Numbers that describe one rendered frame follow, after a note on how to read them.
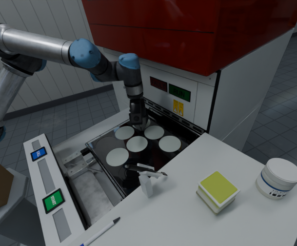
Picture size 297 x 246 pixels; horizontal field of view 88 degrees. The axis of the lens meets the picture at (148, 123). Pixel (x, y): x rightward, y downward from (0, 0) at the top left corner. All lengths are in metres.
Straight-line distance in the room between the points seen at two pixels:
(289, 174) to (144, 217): 0.38
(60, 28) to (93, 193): 2.71
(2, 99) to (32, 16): 2.27
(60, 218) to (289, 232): 0.60
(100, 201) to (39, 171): 0.26
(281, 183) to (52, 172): 0.71
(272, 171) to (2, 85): 1.00
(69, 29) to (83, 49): 2.55
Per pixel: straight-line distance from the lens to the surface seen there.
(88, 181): 0.70
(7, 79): 0.90
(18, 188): 0.96
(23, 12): 3.10
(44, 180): 0.70
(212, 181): 0.47
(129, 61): 0.59
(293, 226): 0.57
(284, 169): 0.52
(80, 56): 0.51
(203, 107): 0.62
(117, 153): 0.72
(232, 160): 0.61
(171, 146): 0.70
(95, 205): 0.64
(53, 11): 3.06
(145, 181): 0.44
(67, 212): 0.58
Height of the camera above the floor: 1.43
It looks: 39 degrees down
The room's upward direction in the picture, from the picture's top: 8 degrees counter-clockwise
